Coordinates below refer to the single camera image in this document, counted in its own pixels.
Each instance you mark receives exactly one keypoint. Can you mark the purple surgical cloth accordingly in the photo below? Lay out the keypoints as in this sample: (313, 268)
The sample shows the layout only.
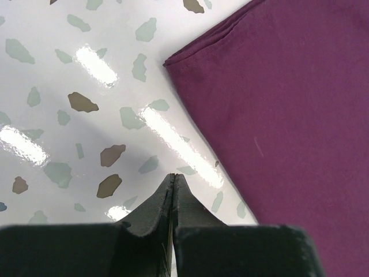
(279, 90)

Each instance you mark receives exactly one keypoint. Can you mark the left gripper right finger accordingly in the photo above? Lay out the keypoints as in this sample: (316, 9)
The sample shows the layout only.
(206, 246)

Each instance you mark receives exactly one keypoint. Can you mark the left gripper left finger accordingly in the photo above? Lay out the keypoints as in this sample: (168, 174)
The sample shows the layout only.
(137, 245)

